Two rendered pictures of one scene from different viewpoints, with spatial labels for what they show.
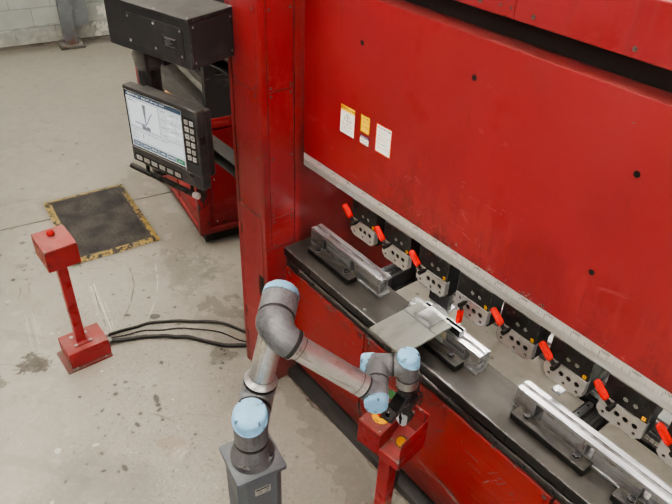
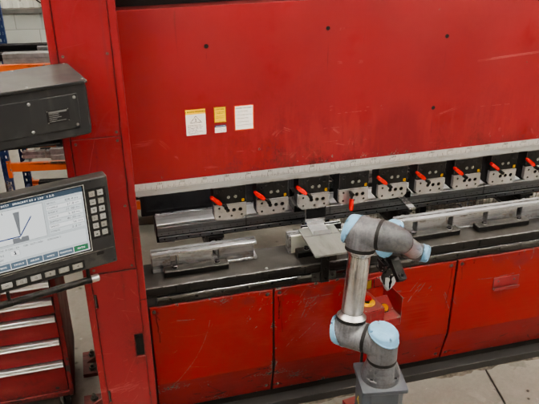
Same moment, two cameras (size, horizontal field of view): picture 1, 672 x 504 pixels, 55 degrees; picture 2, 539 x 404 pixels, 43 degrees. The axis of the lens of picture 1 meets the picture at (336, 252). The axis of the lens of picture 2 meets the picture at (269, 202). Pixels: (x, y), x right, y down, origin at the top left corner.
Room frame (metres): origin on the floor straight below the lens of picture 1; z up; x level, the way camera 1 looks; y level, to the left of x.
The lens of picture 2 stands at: (0.91, 2.33, 2.60)
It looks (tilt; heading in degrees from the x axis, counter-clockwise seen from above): 27 degrees down; 295
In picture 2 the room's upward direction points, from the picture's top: straight up
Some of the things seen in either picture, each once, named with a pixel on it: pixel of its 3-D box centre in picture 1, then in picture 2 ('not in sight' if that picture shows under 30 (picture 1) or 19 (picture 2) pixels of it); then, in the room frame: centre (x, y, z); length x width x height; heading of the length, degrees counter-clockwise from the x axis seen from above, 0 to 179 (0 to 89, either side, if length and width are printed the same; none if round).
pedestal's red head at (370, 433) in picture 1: (392, 427); (374, 304); (1.55, -0.23, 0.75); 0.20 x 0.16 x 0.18; 48
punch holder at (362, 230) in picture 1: (370, 220); (228, 199); (2.25, -0.14, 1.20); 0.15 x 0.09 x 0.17; 39
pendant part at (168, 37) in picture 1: (177, 101); (22, 195); (2.62, 0.71, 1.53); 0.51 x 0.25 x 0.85; 55
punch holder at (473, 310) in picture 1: (479, 296); (350, 183); (1.78, -0.52, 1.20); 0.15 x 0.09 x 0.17; 39
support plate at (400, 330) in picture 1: (410, 327); (325, 240); (1.83, -0.29, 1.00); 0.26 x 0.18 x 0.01; 129
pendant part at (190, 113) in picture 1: (172, 133); (46, 228); (2.52, 0.72, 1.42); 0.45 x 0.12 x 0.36; 55
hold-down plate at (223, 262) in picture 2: (331, 263); (196, 268); (2.35, 0.02, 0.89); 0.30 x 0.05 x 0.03; 39
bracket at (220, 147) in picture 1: (209, 160); not in sight; (2.75, 0.63, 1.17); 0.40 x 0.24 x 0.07; 39
